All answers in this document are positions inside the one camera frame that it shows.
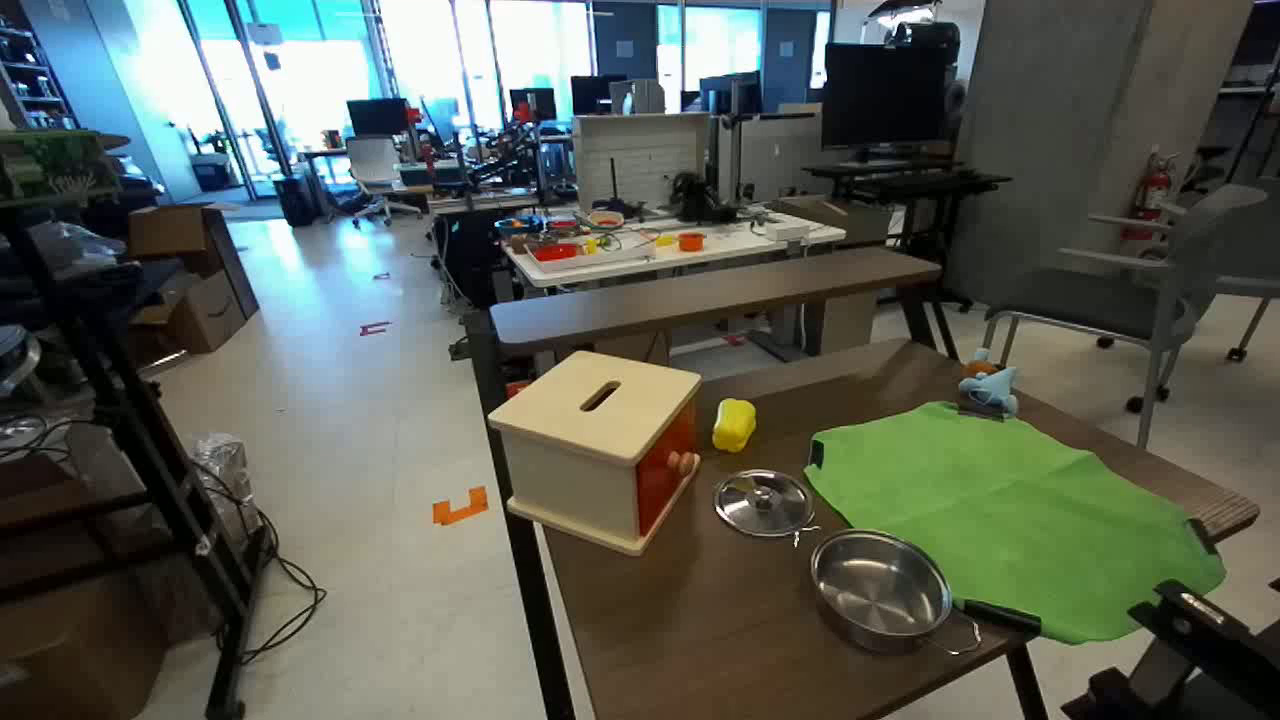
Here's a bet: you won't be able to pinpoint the dark wooden bench table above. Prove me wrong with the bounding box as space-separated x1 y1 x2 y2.
460 245 960 405

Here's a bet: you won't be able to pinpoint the blue plush mouse doll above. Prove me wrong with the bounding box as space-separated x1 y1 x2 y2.
955 347 1025 422

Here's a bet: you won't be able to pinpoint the steel pot lid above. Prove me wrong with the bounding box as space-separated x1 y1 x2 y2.
712 464 821 548

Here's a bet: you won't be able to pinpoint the white office chair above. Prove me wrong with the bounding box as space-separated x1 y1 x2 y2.
345 132 423 227

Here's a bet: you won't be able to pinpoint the white table with toys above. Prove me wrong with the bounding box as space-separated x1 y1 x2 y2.
495 206 851 297

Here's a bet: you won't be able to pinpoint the brown cardboard boxes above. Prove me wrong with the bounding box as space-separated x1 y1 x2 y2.
125 200 263 361

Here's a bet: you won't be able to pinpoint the green microfiber cloth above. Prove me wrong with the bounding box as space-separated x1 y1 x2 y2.
799 399 1234 646

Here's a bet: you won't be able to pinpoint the wooden slotted toy box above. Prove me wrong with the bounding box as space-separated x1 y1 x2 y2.
485 347 710 559

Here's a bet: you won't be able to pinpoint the red fire extinguisher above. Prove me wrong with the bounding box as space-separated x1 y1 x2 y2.
1122 149 1182 251

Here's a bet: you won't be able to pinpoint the black floor cable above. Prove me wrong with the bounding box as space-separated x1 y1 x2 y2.
244 524 334 662

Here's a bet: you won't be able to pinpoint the stainless steel pot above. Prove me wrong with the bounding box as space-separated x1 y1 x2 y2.
808 529 994 662

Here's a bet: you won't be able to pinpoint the black standing desk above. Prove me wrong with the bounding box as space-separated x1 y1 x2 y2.
806 157 1015 261

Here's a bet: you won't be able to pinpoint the white desk partition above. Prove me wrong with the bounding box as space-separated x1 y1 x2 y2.
574 111 717 211

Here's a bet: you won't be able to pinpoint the grey armchair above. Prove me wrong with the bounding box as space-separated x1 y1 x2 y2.
980 181 1272 453

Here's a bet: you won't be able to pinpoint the black metal rack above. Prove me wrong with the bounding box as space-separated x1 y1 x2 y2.
0 128 290 720

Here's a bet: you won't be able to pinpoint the white plastic bag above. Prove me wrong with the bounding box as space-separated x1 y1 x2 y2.
187 429 262 508

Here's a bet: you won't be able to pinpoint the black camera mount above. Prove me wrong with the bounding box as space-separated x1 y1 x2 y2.
1061 576 1280 720

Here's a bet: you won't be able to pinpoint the large black monitor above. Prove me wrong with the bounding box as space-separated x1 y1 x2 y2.
818 40 964 151

